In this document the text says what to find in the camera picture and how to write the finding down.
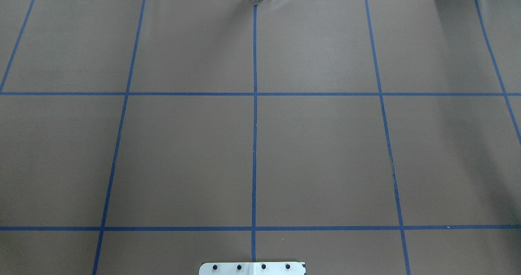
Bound white camera post with base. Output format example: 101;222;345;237
198;262;306;275

